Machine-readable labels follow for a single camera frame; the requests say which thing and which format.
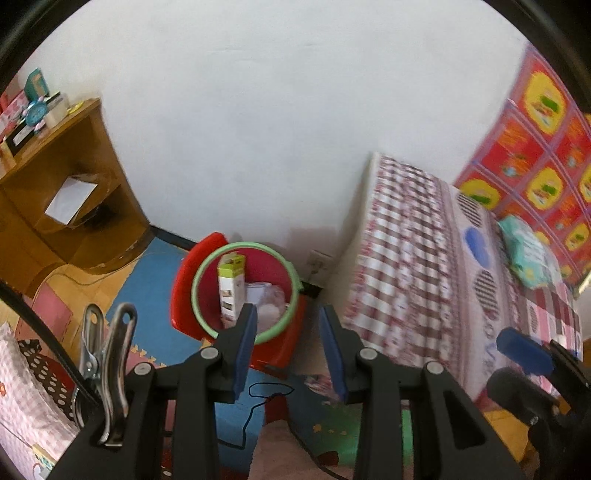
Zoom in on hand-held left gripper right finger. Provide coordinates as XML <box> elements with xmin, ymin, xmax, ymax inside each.
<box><xmin>320</xmin><ymin>305</ymin><xmax>527</xmax><ymax>480</ymax></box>

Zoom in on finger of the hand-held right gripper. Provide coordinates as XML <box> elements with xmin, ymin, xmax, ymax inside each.
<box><xmin>496</xmin><ymin>327</ymin><xmax>583</xmax><ymax>377</ymax></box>
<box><xmin>487</xmin><ymin>368</ymin><xmax>561</xmax><ymax>418</ymax></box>

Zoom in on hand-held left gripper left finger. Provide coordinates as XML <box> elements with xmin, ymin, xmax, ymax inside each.
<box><xmin>46</xmin><ymin>302</ymin><xmax>258</xmax><ymax>480</ymax></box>

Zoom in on clear plastic bag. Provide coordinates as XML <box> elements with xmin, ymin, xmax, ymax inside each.
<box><xmin>254</xmin><ymin>285</ymin><xmax>291</xmax><ymax>326</ymax></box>

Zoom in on white green carton box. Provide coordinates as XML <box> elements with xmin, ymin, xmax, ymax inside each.
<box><xmin>217</xmin><ymin>252</ymin><xmax>246</xmax><ymax>329</ymax></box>

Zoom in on teal yellow plastic packet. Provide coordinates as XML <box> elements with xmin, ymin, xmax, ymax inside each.
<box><xmin>498</xmin><ymin>215</ymin><xmax>563</xmax><ymax>291</ymax></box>

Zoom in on red slipper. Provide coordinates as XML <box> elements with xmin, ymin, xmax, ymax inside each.
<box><xmin>264</xmin><ymin>396</ymin><xmax>291</xmax><ymax>423</ymax></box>

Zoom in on pink fuzzy slippers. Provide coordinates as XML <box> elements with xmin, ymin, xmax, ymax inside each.
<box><xmin>252</xmin><ymin>418</ymin><xmax>319</xmax><ymax>480</ymax></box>

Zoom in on colourful foam floor mat tiles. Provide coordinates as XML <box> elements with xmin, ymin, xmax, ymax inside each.
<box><xmin>18</xmin><ymin>240</ymin><xmax>416</xmax><ymax>480</ymax></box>

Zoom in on metal spring clip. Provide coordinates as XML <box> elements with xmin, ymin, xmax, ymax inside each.
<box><xmin>78</xmin><ymin>302</ymin><xmax>138</xmax><ymax>446</ymax></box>

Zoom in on brown cardboard box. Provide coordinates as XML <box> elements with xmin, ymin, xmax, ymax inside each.
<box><xmin>45</xmin><ymin>172</ymin><xmax>116</xmax><ymax>227</ymax></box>

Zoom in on wooden corner desk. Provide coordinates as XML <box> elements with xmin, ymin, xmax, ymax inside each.
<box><xmin>0</xmin><ymin>97</ymin><xmax>153</xmax><ymax>301</ymax></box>

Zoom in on pink checked quilt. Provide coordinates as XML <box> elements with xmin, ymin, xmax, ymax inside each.
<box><xmin>0</xmin><ymin>323</ymin><xmax>81</xmax><ymax>480</ymax></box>

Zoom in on white paper sheet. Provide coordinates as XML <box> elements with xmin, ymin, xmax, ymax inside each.
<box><xmin>45</xmin><ymin>178</ymin><xmax>99</xmax><ymax>225</ymax></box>

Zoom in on black box with white label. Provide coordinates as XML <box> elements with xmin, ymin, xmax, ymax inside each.
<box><xmin>4</xmin><ymin>122</ymin><xmax>40</xmax><ymax>155</ymax></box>

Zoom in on blue alarm clock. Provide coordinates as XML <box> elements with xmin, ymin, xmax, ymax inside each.
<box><xmin>25</xmin><ymin>99</ymin><xmax>47</xmax><ymax>125</ymax></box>

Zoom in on pink floral box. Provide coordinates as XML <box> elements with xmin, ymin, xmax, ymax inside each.
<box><xmin>0</xmin><ymin>90</ymin><xmax>28</xmax><ymax>134</ymax></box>

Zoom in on teal box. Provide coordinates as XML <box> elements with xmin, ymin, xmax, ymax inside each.
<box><xmin>24</xmin><ymin>69</ymin><xmax>49</xmax><ymax>100</ymax></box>

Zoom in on thin black string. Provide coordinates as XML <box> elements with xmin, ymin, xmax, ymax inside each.
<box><xmin>217</xmin><ymin>383</ymin><xmax>296</xmax><ymax>450</ymax></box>

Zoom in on black floor cable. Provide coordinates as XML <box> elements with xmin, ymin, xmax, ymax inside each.
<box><xmin>263</xmin><ymin>362</ymin><xmax>345</xmax><ymax>480</ymax></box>

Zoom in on white wall socket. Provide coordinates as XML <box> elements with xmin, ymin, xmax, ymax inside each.
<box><xmin>307</xmin><ymin>249</ymin><xmax>333</xmax><ymax>278</ymax></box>

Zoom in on red printed wall cloth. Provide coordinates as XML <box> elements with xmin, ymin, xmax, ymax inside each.
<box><xmin>455</xmin><ymin>46</ymin><xmax>591</xmax><ymax>289</ymax></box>

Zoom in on thick black cable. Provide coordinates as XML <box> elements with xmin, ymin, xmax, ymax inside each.
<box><xmin>0</xmin><ymin>279</ymin><xmax>100</xmax><ymax>407</ymax></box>

